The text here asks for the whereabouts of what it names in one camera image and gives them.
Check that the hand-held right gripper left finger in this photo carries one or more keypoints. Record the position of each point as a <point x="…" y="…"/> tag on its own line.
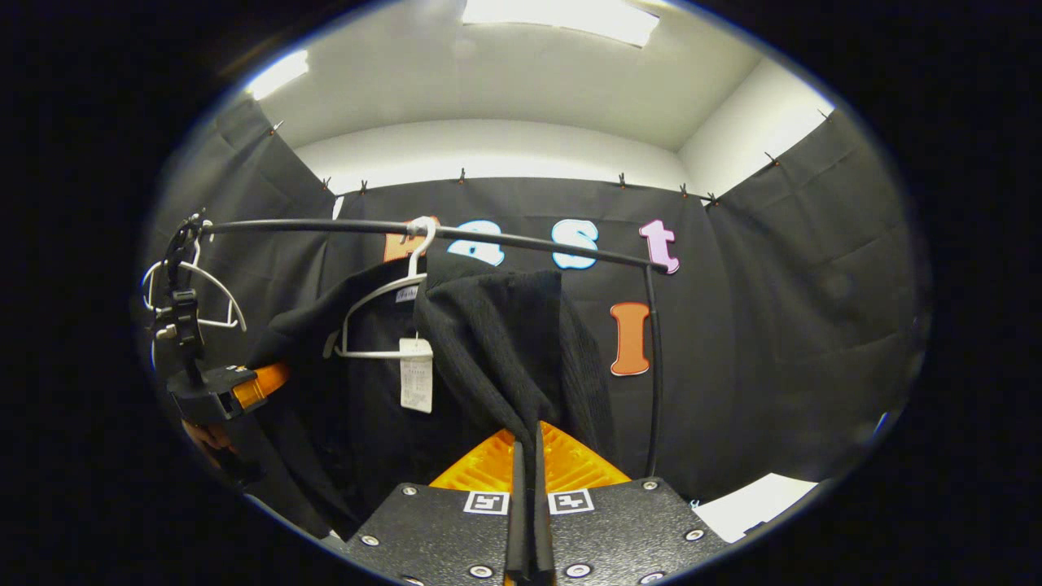
<point x="518" y="521"/>

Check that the black clothes rack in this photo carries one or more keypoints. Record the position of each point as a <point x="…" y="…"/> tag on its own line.
<point x="529" y="242"/>

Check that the row of backdrop clips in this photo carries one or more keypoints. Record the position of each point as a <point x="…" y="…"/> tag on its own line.
<point x="461" y="175"/>

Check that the black backdrop cloth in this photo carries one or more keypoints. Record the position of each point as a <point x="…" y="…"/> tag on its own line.
<point x="773" y="325"/>

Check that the small ceiling light panel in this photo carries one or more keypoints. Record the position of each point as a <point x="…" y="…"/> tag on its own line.
<point x="281" y="73"/>

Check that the black knit jacket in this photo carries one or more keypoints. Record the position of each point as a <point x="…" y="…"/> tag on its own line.
<point x="488" y="358"/>

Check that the white hanger with label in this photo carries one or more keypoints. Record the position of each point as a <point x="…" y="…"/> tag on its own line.
<point x="415" y="260"/>

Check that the white paper garment tag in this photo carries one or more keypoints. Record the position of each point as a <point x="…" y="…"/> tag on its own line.
<point x="416" y="382"/>

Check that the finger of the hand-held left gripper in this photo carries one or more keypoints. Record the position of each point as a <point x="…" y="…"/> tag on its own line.
<point x="256" y="387"/>

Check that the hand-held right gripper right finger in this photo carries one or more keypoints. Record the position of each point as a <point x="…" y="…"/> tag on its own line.
<point x="541" y="521"/>

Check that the empty white plastic hanger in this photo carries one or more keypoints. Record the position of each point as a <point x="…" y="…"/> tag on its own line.
<point x="232" y="298"/>

